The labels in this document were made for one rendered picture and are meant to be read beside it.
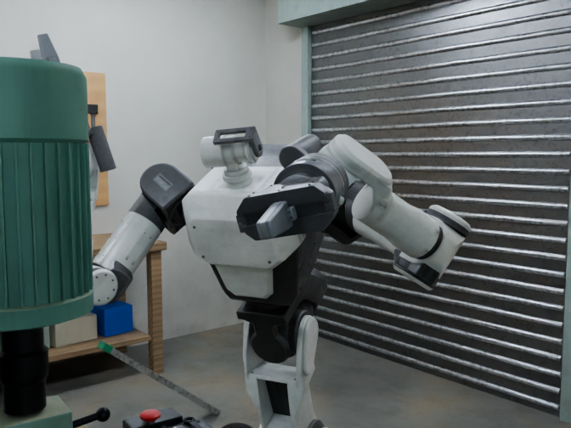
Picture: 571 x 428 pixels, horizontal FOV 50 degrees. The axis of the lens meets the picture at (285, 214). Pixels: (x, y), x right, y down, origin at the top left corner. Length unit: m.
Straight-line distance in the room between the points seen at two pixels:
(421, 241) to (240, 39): 4.22
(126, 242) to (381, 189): 0.68
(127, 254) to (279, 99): 3.74
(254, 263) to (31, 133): 0.69
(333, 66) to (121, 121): 1.55
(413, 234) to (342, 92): 3.53
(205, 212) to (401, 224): 0.51
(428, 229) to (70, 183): 0.53
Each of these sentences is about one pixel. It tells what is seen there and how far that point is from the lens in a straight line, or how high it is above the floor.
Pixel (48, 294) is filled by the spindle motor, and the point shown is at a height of 1.24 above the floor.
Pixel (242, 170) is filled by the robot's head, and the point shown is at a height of 1.37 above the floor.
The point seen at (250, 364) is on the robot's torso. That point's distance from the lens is 1.60.
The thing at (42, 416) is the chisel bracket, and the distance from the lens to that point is 0.86.
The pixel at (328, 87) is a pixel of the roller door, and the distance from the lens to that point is 4.55.
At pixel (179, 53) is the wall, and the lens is 4.75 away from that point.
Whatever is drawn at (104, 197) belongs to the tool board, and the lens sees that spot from 4.40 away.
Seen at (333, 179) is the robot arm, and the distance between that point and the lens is 0.78.
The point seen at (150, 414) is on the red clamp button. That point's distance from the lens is 0.95.
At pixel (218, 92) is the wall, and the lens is 4.89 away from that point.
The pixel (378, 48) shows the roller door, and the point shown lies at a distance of 4.25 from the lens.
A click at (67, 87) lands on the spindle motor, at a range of 0.77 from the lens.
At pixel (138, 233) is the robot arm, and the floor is 1.22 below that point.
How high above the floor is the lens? 1.40
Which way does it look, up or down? 6 degrees down
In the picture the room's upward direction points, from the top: straight up
